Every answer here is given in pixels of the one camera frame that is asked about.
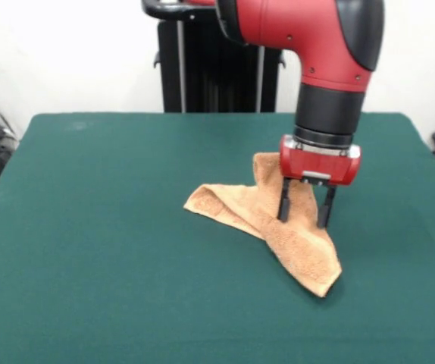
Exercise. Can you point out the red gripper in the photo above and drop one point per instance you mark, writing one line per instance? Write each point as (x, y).
(316, 167)

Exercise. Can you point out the tan terry towel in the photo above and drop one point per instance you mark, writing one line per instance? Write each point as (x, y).
(297, 246)

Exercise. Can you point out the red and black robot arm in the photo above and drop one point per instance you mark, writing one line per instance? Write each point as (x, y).
(327, 57)

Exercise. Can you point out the dark green table cloth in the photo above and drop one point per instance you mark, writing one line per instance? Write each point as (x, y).
(88, 227)

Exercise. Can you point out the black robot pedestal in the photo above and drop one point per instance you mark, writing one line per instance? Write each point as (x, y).
(210, 64)

